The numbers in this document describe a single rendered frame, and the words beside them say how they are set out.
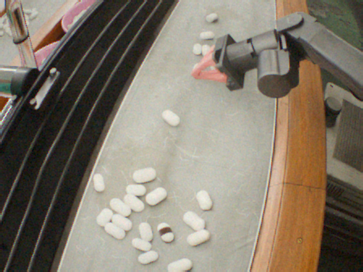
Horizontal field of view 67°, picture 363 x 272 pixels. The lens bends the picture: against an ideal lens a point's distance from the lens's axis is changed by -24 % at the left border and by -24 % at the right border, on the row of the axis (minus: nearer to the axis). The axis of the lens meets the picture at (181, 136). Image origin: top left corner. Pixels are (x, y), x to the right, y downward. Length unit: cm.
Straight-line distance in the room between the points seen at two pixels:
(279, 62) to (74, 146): 37
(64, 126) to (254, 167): 44
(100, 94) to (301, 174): 42
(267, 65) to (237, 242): 28
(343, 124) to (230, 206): 68
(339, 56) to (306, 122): 25
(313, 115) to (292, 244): 29
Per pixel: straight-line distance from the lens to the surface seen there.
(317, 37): 50
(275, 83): 52
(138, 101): 69
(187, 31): 88
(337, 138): 110
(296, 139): 64
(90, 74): 25
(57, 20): 100
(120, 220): 53
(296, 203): 57
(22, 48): 44
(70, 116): 23
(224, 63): 58
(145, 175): 57
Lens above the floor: 125
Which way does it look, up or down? 53 degrees down
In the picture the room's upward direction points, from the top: 1 degrees clockwise
